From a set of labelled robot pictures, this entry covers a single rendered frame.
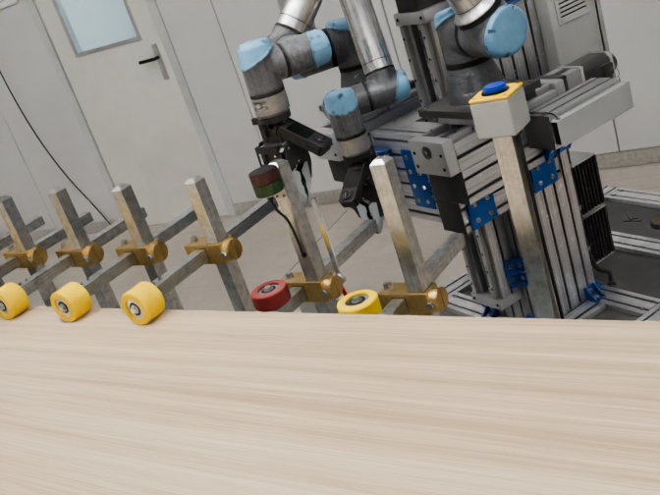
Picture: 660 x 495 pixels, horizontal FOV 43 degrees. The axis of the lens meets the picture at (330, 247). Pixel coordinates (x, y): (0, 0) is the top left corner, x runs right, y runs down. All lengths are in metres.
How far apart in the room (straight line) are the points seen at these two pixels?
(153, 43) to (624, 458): 4.48
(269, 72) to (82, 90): 4.04
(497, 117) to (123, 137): 4.41
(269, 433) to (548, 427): 0.42
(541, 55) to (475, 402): 1.47
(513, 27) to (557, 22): 0.52
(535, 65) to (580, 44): 0.15
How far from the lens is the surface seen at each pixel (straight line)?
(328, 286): 1.79
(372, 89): 2.09
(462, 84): 2.11
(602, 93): 2.25
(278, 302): 1.73
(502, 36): 1.96
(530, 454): 1.10
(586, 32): 2.58
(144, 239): 2.11
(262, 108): 1.76
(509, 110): 1.40
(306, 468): 1.20
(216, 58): 5.00
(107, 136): 5.74
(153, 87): 5.35
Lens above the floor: 1.58
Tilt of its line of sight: 21 degrees down
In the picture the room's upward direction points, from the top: 19 degrees counter-clockwise
